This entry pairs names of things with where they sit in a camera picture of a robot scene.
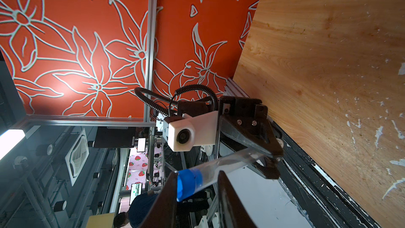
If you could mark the glass test tube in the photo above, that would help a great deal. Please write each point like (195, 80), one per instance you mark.
(207, 173)

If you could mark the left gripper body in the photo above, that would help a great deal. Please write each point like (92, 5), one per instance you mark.
(240, 108)

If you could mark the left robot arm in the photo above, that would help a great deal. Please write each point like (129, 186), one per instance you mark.
(195, 116)

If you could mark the blue stopper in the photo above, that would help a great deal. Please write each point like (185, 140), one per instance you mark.
(189, 182)

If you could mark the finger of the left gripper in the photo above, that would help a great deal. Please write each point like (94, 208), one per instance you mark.
(256, 134)
(266, 168)

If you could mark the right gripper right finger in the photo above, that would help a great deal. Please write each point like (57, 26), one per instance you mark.
(232, 213)

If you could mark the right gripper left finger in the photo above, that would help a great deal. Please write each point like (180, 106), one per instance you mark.
(163, 212)

